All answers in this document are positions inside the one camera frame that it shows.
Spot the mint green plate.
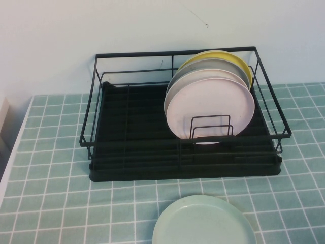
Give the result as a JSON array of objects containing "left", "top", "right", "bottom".
[{"left": 152, "top": 195, "right": 255, "bottom": 244}]

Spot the cream white plate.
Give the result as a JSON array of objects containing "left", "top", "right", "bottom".
[{"left": 164, "top": 69, "right": 251, "bottom": 120}]

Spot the pink plate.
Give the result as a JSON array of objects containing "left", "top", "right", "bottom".
[{"left": 166, "top": 78, "right": 256, "bottom": 145}]

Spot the grey plate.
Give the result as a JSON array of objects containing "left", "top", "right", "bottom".
[{"left": 166, "top": 57, "right": 251, "bottom": 90}]

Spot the yellow plate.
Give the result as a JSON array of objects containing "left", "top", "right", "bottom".
[{"left": 181, "top": 50, "right": 253, "bottom": 91}]

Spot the black plastic drip tray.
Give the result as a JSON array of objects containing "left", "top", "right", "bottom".
[{"left": 88, "top": 81, "right": 283, "bottom": 182}]

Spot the green checkered tablecloth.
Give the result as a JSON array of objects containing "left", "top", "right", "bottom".
[{"left": 0, "top": 82, "right": 325, "bottom": 244}]

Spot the black wire dish rack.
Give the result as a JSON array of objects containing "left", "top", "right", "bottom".
[{"left": 79, "top": 46, "right": 292, "bottom": 162}]

